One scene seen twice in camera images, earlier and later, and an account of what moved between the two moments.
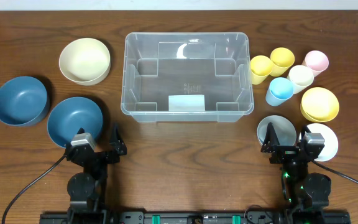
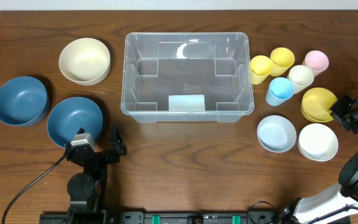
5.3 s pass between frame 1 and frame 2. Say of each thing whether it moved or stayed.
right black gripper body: moved
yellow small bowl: stayed
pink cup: stayed
